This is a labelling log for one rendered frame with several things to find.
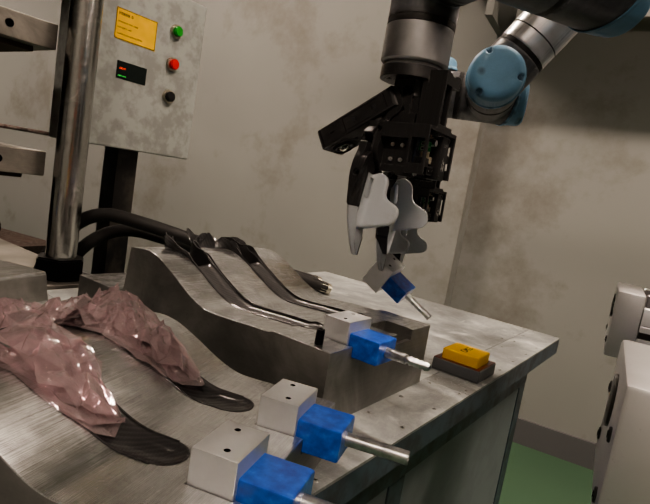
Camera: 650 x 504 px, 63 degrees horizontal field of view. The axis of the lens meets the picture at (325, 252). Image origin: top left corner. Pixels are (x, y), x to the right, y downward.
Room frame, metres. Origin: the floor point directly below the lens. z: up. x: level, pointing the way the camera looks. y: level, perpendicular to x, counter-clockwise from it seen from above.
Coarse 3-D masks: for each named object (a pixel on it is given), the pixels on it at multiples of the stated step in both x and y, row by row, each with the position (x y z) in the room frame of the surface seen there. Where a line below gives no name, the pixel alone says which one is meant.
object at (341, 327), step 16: (336, 320) 0.61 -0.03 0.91; (352, 320) 0.61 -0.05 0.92; (368, 320) 0.64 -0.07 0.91; (336, 336) 0.61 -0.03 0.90; (352, 336) 0.60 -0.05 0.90; (368, 336) 0.60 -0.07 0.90; (384, 336) 0.62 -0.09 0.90; (352, 352) 0.60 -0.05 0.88; (368, 352) 0.59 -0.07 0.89; (384, 352) 0.60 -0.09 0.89; (400, 352) 0.59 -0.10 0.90
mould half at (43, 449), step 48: (0, 288) 0.57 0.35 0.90; (96, 336) 0.48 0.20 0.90; (192, 336) 0.56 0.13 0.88; (0, 384) 0.36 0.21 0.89; (144, 384) 0.45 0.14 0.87; (240, 384) 0.52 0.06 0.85; (0, 432) 0.33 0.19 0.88; (48, 432) 0.35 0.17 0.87; (192, 432) 0.41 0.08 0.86; (0, 480) 0.31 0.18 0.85; (48, 480) 0.31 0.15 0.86; (96, 480) 0.33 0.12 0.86; (144, 480) 0.33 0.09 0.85
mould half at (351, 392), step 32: (160, 256) 0.74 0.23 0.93; (224, 256) 0.84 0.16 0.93; (96, 288) 0.82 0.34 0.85; (128, 288) 0.77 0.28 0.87; (160, 288) 0.73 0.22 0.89; (192, 288) 0.71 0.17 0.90; (256, 288) 0.80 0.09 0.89; (288, 288) 0.86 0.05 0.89; (192, 320) 0.69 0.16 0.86; (224, 320) 0.66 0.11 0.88; (256, 320) 0.66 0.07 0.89; (320, 320) 0.71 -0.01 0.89; (384, 320) 0.75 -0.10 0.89; (224, 352) 0.65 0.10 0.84; (256, 352) 0.62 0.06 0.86; (288, 352) 0.59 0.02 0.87; (320, 352) 0.57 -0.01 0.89; (416, 352) 0.75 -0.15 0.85; (320, 384) 0.57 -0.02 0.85; (352, 384) 0.61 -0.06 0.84; (384, 384) 0.68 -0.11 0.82
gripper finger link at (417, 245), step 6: (402, 234) 0.95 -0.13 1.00; (408, 234) 0.95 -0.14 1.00; (414, 234) 0.95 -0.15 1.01; (408, 240) 0.96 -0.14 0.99; (414, 240) 0.95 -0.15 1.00; (420, 240) 0.94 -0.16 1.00; (414, 246) 0.95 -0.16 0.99; (420, 246) 0.94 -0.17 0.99; (426, 246) 0.94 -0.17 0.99; (408, 252) 0.96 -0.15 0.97; (414, 252) 0.95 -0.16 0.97; (420, 252) 0.95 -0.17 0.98; (402, 258) 0.96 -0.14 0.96
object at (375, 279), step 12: (396, 264) 0.94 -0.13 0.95; (372, 276) 0.93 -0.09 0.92; (384, 276) 0.92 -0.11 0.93; (396, 276) 0.93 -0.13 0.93; (372, 288) 0.93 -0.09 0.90; (384, 288) 0.92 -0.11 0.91; (396, 288) 0.91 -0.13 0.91; (408, 288) 0.92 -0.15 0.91; (396, 300) 0.91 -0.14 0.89; (408, 300) 0.92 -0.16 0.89; (420, 312) 0.91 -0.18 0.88
